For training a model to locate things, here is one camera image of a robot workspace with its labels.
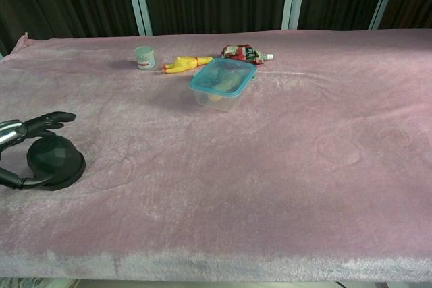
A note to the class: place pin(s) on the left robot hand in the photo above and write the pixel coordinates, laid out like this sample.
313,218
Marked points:
37,124

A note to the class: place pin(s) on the black round object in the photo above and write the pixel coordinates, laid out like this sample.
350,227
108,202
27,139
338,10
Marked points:
57,160

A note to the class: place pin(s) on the clear blue plastic container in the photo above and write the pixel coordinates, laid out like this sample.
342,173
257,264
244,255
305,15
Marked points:
219,75

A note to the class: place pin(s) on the small white jar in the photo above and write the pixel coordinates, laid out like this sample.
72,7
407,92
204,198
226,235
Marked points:
145,58

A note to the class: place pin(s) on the yellow rubber chicken toy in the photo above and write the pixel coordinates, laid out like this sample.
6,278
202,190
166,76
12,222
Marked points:
184,63

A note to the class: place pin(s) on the beige toy inside container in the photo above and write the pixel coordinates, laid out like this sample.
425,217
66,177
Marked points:
216,97

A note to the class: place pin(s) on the pink fleece blanket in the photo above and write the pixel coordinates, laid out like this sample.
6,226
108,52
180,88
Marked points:
236,183

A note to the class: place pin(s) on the red spouted snack pouch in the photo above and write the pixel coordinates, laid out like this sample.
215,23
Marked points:
241,52

